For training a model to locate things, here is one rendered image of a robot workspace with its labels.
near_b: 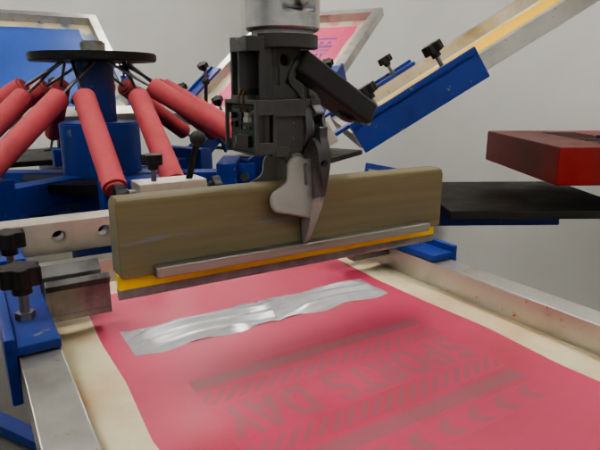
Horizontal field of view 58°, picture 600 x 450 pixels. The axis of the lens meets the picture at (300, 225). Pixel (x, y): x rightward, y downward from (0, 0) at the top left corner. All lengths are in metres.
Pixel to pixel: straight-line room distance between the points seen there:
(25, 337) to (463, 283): 0.54
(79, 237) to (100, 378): 0.36
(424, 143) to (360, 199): 2.70
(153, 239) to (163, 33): 4.57
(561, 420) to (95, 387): 0.44
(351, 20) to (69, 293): 2.04
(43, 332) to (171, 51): 4.54
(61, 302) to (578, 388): 0.56
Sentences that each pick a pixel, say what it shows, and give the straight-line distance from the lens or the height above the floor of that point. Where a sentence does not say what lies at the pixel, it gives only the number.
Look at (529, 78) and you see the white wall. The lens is 2.86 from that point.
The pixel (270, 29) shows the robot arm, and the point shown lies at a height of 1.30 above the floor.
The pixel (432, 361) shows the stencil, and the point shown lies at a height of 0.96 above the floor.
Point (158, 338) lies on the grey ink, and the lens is 0.66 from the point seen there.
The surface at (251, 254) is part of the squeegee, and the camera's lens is 0.55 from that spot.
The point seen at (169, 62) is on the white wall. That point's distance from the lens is 5.06.
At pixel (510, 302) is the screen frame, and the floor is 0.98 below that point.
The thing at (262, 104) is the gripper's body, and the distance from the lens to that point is 0.53.
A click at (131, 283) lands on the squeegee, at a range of 0.54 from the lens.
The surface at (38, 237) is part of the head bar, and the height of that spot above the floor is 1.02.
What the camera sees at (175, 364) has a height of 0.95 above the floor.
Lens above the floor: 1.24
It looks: 15 degrees down
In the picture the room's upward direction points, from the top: straight up
